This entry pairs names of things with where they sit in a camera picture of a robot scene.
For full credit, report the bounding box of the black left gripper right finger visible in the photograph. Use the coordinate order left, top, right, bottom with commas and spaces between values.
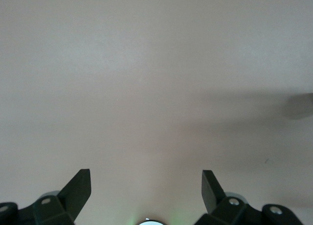
194, 170, 304, 225

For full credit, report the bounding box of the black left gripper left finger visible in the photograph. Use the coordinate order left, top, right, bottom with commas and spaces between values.
0, 169, 92, 225

